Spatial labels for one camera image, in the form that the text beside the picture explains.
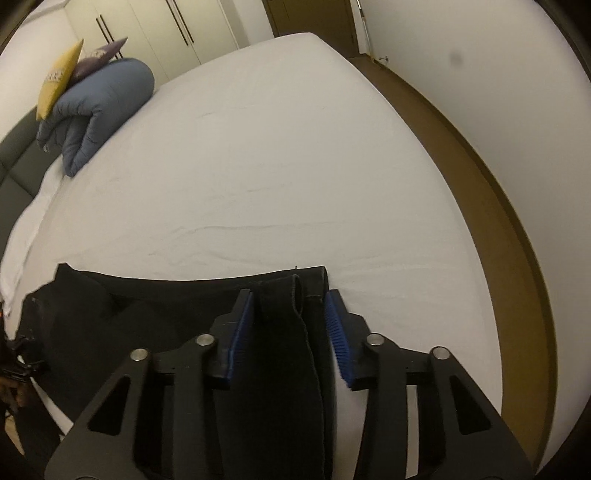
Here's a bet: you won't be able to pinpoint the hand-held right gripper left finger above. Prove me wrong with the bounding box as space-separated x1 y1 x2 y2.
45 289 254 480

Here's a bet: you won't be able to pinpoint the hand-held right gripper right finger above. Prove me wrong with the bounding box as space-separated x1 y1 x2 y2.
324 289 536 480

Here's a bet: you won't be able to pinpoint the black pants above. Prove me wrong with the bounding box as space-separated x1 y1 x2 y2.
17 265 345 480

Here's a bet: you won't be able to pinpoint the white pillow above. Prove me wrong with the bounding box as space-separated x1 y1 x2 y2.
0 157 66 305

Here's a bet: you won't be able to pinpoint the white bed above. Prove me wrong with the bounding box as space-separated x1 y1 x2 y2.
0 32 505 467

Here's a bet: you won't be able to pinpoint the grey padded headboard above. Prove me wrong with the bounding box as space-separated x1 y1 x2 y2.
0 105 51 209

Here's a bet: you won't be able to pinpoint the blue folded duvet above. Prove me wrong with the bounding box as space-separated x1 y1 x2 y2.
36 58 154 178

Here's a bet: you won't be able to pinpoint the yellow cushion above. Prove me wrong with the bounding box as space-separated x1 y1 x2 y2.
37 39 86 121

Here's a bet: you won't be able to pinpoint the purple cushion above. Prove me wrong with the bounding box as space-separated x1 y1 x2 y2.
69 37 129 86

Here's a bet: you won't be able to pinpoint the brown wooden door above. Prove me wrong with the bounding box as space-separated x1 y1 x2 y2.
262 0 360 57

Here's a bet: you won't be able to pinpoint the cream wardrobe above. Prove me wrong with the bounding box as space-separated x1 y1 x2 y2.
64 0 274 86

